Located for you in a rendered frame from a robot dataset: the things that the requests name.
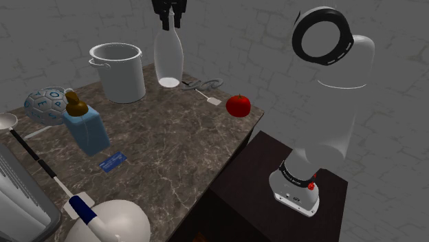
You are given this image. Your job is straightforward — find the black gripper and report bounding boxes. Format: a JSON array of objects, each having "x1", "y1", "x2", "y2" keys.
[{"x1": 151, "y1": 0, "x2": 188, "y2": 32}]

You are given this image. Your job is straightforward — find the clear glass bottle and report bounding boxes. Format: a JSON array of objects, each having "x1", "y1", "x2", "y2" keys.
[{"x1": 153, "y1": 8, "x2": 185, "y2": 89}]

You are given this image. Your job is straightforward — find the small white spatula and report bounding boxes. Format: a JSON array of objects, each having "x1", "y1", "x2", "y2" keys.
[{"x1": 195, "y1": 88, "x2": 223, "y2": 107}]

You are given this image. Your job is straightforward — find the red apple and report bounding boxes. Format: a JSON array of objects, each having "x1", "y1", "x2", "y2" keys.
[{"x1": 225, "y1": 93, "x2": 252, "y2": 118}]

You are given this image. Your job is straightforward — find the brown marble top table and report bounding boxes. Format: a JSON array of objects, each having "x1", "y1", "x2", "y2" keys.
[{"x1": 0, "y1": 61, "x2": 265, "y2": 242}]

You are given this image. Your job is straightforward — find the blue bottle brown cap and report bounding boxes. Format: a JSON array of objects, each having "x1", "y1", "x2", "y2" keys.
[{"x1": 62, "y1": 91, "x2": 112, "y2": 157}]

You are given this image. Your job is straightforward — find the blue card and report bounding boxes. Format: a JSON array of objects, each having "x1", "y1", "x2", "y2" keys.
[{"x1": 98, "y1": 151, "x2": 129, "y2": 174}]

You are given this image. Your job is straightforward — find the grey lettered ball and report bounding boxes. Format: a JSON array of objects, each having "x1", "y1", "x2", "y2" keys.
[{"x1": 23, "y1": 87, "x2": 74, "y2": 127}]

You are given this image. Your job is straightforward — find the dark robot stand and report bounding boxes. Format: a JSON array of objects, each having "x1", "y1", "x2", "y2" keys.
[{"x1": 168, "y1": 130, "x2": 349, "y2": 242}]

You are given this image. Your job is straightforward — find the white rounded vessel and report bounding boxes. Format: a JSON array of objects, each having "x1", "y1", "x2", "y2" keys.
[{"x1": 63, "y1": 199, "x2": 152, "y2": 242}]

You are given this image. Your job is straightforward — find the grey tray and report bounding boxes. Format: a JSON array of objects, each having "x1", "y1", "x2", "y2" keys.
[{"x1": 0, "y1": 142, "x2": 63, "y2": 242}]

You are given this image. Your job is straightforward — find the grey twisted cable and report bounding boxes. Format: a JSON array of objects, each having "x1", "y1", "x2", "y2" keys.
[{"x1": 181, "y1": 78, "x2": 224, "y2": 92}]

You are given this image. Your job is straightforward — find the white pot with handle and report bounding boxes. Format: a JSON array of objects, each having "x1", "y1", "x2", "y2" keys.
[{"x1": 88, "y1": 42, "x2": 147, "y2": 105}]

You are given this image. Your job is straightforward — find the ladle with black handle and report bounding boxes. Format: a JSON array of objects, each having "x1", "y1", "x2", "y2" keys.
[{"x1": 0, "y1": 112, "x2": 74, "y2": 199}]

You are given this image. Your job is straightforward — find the blue and white handled spatula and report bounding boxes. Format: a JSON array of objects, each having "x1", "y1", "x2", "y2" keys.
[{"x1": 62, "y1": 192, "x2": 122, "y2": 242}]

